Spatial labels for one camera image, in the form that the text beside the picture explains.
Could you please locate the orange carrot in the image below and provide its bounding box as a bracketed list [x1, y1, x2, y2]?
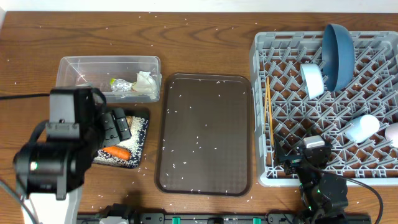
[103, 146, 131, 161]

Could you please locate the pile of rice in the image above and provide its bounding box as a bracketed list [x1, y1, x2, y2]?
[93, 115, 149, 167]

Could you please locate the yellow snack wrapper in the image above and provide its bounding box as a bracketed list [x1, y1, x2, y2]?
[109, 78, 133, 93]

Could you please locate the white tissue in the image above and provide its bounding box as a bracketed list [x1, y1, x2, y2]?
[132, 71, 157, 93]

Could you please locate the light blue cup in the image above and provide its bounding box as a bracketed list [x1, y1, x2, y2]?
[345, 114, 380, 143]

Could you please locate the light blue rice bowl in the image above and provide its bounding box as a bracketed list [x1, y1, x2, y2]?
[300, 63, 324, 100]

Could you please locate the pink cup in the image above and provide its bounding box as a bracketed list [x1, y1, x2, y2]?
[385, 123, 398, 147]

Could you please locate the dark blue plate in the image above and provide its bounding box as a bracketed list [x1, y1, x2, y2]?
[322, 24, 355, 91]

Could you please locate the brown food scrap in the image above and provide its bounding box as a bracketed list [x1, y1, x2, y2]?
[126, 116, 132, 127]

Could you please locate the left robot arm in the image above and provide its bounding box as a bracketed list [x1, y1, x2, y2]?
[13, 86, 131, 223]

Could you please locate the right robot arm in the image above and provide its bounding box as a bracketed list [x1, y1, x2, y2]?
[274, 136, 348, 224]

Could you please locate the black waste tray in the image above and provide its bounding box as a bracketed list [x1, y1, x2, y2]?
[91, 106, 150, 169]

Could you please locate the grey dishwasher rack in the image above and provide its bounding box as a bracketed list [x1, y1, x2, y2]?
[249, 31, 397, 187]

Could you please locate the clear plastic bin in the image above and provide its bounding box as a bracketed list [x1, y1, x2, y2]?
[56, 55, 162, 103]

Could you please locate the brown serving tray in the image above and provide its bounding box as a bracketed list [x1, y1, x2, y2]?
[155, 73, 253, 197]

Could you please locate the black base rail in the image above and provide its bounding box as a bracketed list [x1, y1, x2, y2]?
[77, 212, 373, 224]

